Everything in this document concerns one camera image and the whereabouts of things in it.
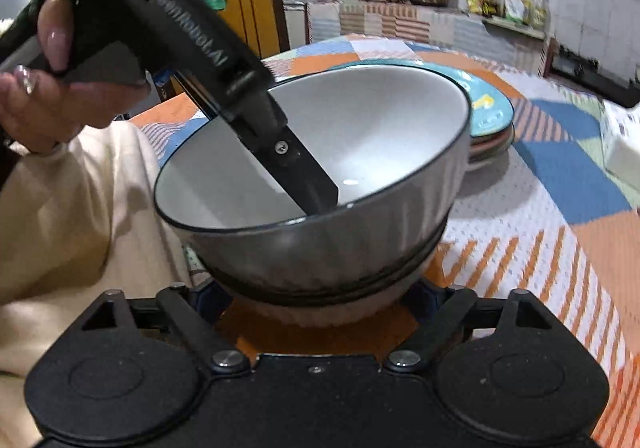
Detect white bowl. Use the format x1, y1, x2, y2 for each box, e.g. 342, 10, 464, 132
234, 272, 420, 328
154, 61, 472, 306
202, 212, 450, 308

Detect large white sun plate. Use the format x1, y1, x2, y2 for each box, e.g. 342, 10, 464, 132
466, 147, 510, 172

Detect white pink rabbit plate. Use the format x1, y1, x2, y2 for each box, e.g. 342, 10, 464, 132
469, 125, 514, 164

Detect teal fried egg plate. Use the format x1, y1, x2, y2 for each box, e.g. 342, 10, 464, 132
344, 58, 516, 140

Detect cream fleece sleeve forearm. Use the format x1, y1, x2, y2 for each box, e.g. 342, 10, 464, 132
1, 122, 191, 447

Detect person's left hand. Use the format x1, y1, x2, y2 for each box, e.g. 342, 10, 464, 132
1, 0, 150, 153

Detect yellow wooden chair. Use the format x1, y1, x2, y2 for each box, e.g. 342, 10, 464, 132
217, 0, 291, 59

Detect colourful patchwork tablecloth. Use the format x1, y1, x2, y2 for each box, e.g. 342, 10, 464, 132
129, 32, 640, 448

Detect striped patchwork counter cloth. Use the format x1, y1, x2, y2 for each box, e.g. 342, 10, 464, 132
306, 0, 549, 75

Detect cutting board on counter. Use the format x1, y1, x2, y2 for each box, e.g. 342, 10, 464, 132
483, 17, 547, 41

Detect white tissue box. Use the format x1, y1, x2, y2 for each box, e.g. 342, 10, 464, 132
600, 100, 640, 190

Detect black gas stove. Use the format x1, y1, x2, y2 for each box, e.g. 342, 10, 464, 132
544, 38, 639, 109

